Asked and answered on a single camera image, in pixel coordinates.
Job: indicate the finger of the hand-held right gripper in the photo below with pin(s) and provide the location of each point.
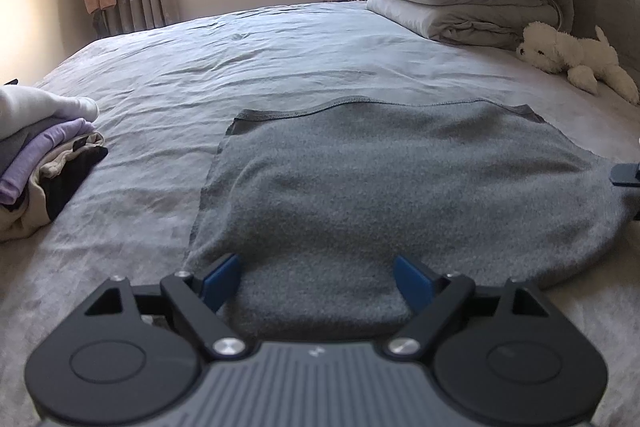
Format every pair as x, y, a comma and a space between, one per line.
627, 174

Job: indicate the white plush dog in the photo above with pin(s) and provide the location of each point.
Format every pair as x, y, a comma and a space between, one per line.
570, 52

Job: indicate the folded purple garment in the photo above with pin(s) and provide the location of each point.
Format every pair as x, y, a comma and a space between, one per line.
45, 147

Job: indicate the folded dark grey garment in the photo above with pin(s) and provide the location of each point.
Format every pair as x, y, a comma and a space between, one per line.
15, 147

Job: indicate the grey top with ruffled collar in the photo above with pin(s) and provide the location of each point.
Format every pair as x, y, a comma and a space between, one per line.
375, 182

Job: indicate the bed with grey sheet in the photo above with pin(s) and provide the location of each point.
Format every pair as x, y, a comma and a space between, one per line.
225, 57

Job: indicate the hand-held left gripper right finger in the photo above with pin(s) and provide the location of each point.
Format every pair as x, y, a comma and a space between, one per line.
412, 282

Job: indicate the hanging dark garment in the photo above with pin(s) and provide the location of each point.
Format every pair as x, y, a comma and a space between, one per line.
101, 24

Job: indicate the folded black garment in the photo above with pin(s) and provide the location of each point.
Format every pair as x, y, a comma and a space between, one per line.
70, 182

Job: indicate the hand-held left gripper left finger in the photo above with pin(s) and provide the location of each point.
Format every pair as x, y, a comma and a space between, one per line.
222, 282

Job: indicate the folded beige garment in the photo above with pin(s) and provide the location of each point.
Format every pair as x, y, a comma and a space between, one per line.
30, 212

